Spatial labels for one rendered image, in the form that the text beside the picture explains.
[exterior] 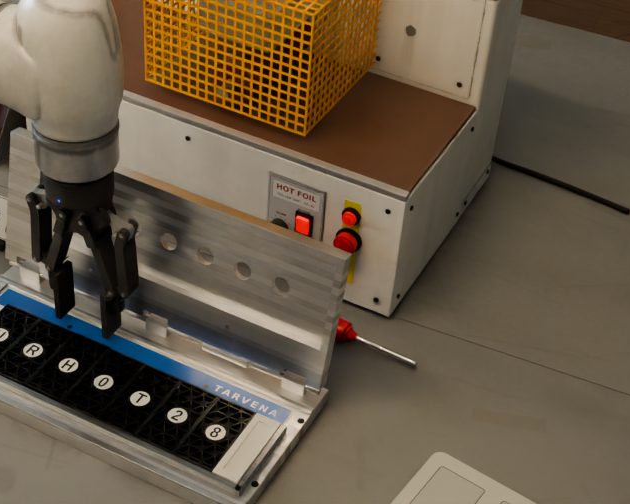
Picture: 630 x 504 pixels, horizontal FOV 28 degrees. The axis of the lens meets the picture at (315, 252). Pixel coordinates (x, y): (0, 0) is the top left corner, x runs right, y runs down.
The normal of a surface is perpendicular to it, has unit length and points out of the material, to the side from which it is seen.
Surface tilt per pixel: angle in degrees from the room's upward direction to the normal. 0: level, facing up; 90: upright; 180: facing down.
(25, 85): 89
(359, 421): 0
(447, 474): 0
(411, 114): 0
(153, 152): 90
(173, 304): 79
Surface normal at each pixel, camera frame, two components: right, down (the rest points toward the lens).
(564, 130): 0.07, -0.77
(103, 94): 0.71, 0.51
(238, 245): -0.44, 0.39
